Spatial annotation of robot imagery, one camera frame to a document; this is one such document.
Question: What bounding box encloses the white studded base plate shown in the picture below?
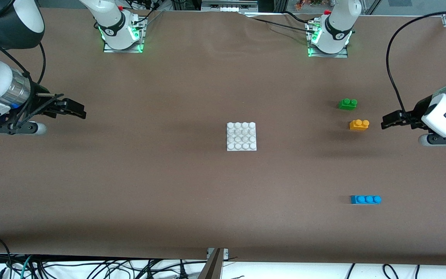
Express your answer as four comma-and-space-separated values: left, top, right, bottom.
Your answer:
226, 122, 257, 152

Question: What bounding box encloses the yellow two-stud block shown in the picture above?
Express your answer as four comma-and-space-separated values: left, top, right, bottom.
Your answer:
349, 119, 370, 131

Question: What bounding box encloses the blue three-stud block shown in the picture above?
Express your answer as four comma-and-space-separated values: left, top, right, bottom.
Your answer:
350, 195, 382, 205

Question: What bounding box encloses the orange background clutter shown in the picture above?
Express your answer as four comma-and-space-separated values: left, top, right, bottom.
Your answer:
295, 0, 325, 10

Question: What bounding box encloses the brown table cover sheet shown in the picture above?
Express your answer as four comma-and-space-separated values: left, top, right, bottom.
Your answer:
0, 7, 446, 266

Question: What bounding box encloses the grey metal beam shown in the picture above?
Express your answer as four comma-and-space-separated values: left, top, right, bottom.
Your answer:
197, 249, 224, 279

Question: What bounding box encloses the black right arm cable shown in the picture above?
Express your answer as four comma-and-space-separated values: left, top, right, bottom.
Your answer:
36, 41, 47, 86
0, 33, 32, 78

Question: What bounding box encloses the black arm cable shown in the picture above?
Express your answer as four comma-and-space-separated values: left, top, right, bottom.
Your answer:
386, 10, 446, 115
0, 33, 32, 78
36, 41, 47, 86

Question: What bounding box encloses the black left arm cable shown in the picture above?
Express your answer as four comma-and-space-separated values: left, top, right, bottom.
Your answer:
386, 10, 446, 115

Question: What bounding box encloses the black base power cable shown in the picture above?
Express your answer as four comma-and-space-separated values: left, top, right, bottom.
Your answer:
130, 0, 166, 26

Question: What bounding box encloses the black cable on table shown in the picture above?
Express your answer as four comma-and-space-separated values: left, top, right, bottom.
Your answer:
283, 11, 322, 24
246, 16, 311, 30

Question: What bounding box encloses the teal floor cable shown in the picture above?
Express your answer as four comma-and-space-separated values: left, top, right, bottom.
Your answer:
11, 255, 34, 279

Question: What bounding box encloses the silver metal rail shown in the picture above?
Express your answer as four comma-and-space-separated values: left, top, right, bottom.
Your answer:
201, 0, 259, 13

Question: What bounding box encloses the silver metal bracket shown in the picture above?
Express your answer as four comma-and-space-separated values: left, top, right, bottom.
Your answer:
206, 248, 230, 260

